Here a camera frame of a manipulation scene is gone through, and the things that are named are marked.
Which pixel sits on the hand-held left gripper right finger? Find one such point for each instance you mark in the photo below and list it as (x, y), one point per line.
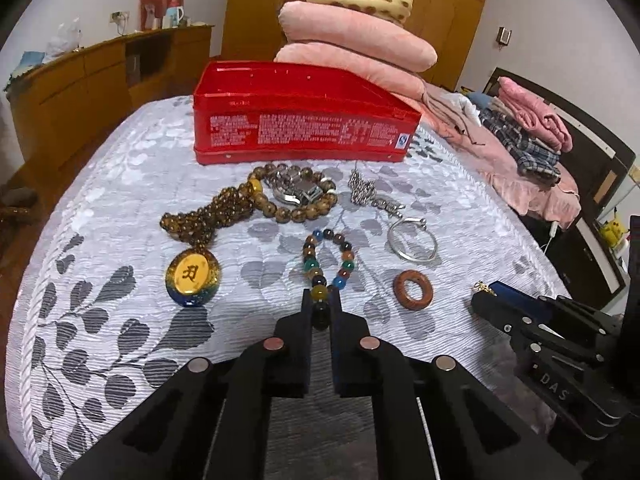
(336, 312)

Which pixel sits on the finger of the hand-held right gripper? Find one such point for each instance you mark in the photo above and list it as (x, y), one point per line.
(515, 294)
(495, 310)

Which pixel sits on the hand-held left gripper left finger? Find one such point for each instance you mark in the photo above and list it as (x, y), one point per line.
(304, 312)

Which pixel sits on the small gold pendant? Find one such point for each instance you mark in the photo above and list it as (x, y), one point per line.
(482, 286)

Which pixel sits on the silver bangle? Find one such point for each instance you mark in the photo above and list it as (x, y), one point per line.
(397, 252)

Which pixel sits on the silver wristwatch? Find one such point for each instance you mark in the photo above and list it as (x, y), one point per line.
(295, 185)

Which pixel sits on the red tin box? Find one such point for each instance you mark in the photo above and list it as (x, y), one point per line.
(300, 130)

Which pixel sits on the yellow plush toy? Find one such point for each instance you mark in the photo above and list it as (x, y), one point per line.
(612, 230)

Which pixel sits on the plaid folded clothes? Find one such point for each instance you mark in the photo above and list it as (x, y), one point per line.
(520, 145)

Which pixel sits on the dark wooden headboard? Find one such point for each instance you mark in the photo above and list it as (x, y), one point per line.
(595, 160)

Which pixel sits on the pink folded garment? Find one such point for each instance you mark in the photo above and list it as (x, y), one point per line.
(535, 110)

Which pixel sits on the white crumpled cloth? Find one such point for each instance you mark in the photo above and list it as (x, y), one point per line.
(467, 105)

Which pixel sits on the grey leaf pattern bedspread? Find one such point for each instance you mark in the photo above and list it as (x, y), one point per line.
(125, 185)

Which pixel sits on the large folded pink quilt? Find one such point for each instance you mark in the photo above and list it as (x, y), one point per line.
(360, 35)

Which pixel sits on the wooden wardrobe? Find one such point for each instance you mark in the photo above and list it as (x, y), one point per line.
(450, 20)

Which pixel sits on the yellow brown-spotted blanket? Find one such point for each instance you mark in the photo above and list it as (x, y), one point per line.
(360, 2)

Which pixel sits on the wooden sideboard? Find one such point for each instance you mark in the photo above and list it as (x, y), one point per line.
(75, 95)

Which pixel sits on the light blue kettle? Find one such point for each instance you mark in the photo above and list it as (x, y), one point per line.
(174, 16)

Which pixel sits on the white plastic bag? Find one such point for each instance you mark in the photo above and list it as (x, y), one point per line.
(62, 40)

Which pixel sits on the wall switch box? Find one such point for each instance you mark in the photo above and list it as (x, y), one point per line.
(504, 36)

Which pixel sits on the red photo frame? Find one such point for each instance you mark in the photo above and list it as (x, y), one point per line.
(149, 10)

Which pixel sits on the wall socket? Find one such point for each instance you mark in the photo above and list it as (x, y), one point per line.
(121, 16)

